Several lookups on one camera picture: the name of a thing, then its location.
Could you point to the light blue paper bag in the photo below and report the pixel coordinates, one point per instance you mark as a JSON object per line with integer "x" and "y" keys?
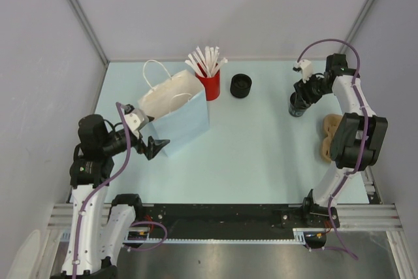
{"x": 177, "y": 104}

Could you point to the red straw holder cup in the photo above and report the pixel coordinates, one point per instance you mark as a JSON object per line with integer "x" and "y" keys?
{"x": 211, "y": 85}

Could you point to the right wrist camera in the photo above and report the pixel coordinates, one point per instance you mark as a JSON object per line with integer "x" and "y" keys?
{"x": 305, "y": 68}

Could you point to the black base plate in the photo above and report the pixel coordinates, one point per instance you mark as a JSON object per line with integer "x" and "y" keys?
{"x": 235, "y": 221}

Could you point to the brown cardboard cup carrier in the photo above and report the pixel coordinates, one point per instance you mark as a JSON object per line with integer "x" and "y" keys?
{"x": 330, "y": 125}

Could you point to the single black coffee cup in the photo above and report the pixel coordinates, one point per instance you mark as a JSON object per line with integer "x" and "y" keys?
{"x": 297, "y": 107}

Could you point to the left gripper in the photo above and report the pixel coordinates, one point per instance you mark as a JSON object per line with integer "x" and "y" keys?
{"x": 153, "y": 146}

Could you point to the white wrapped straws bundle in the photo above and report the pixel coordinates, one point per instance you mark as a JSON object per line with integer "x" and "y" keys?
{"x": 206, "y": 63}

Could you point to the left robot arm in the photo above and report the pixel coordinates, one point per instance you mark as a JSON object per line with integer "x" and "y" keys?
{"x": 93, "y": 247}

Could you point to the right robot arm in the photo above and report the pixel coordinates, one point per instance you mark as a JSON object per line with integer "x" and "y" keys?
{"x": 357, "y": 141}

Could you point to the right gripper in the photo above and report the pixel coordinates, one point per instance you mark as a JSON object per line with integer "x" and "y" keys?
{"x": 304, "y": 94}

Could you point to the grey slotted cable duct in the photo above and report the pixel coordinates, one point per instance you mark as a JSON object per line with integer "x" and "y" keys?
{"x": 297, "y": 236}

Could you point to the black lid stack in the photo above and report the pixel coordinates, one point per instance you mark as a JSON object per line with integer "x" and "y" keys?
{"x": 240, "y": 85}

